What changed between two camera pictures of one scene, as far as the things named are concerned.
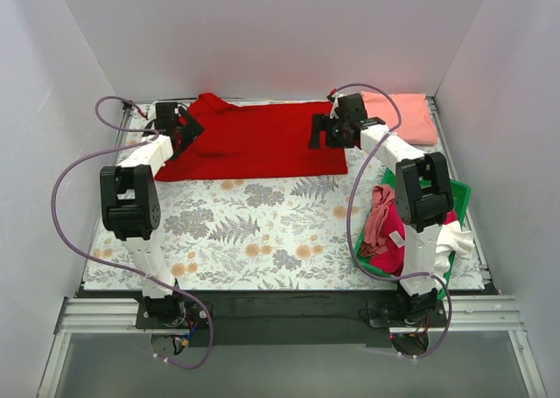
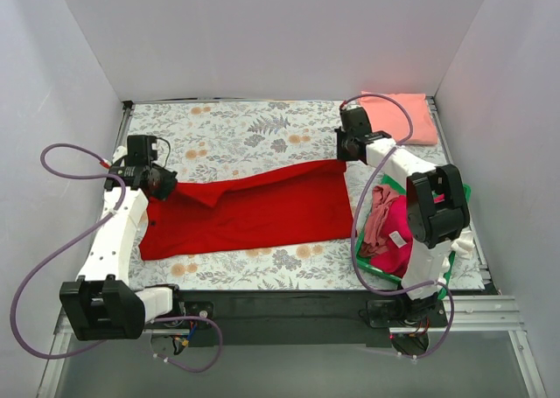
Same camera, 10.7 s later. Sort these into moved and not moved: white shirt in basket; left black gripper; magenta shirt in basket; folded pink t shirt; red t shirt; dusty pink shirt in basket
Moved: red t shirt; left black gripper
Not moved: magenta shirt in basket; dusty pink shirt in basket; folded pink t shirt; white shirt in basket
